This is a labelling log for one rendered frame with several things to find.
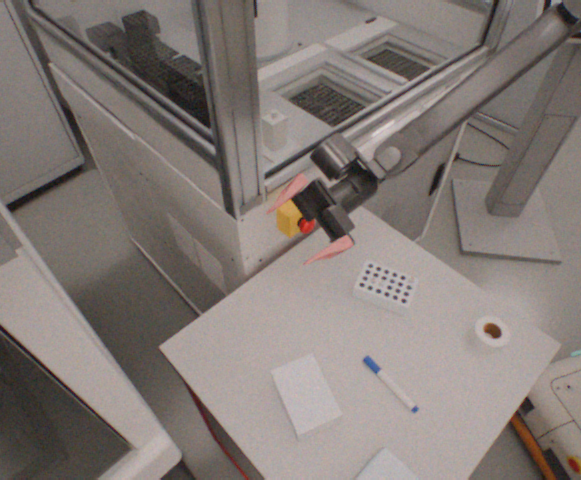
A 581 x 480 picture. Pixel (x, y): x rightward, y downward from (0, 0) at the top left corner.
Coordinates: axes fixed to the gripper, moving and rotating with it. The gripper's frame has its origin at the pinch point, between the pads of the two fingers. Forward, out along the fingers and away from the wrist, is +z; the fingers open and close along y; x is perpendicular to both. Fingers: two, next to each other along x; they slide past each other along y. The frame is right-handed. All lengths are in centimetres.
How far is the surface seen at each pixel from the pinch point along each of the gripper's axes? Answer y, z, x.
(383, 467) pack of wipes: -40.3, 6.0, -8.7
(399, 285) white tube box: -22.9, -27.4, -17.5
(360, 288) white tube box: -17.9, -19.7, -19.7
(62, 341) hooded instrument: 3.7, 34.0, 11.7
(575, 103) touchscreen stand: -21, -151, -16
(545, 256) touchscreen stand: -74, -147, -60
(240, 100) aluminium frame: 22.2, -6.2, 1.8
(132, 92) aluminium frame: 45, -5, -26
